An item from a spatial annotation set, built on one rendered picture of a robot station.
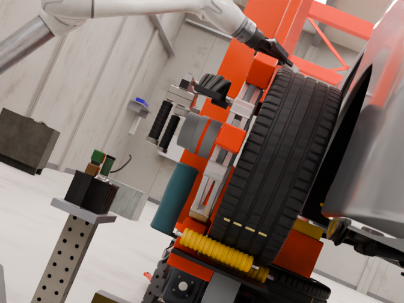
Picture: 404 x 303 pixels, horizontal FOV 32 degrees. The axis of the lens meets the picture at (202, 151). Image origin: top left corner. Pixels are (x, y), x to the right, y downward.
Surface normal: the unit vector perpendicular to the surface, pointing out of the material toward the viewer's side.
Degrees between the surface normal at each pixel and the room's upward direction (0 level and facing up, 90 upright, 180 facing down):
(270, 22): 90
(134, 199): 90
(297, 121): 67
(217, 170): 90
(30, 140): 90
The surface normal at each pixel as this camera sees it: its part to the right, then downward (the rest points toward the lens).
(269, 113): 0.10, -0.40
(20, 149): 0.11, -0.03
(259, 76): -0.26, 0.46
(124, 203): -0.11, -0.11
